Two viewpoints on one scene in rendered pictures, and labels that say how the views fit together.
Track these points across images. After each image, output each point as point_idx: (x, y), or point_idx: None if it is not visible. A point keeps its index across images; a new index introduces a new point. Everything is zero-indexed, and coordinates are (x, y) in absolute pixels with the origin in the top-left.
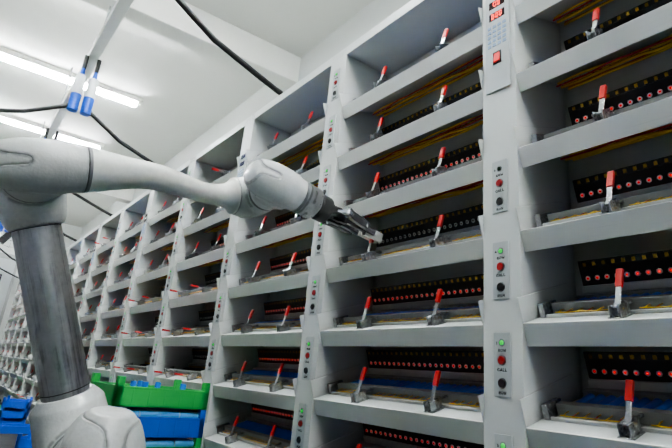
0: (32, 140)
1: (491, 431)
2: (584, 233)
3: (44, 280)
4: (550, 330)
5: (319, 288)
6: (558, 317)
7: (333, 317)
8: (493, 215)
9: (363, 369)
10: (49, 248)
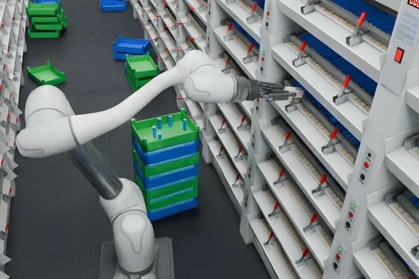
0: (37, 137)
1: (327, 275)
2: (398, 250)
3: (80, 161)
4: (363, 270)
5: (261, 99)
6: (376, 258)
7: (271, 118)
8: (357, 180)
9: (282, 170)
10: (75, 147)
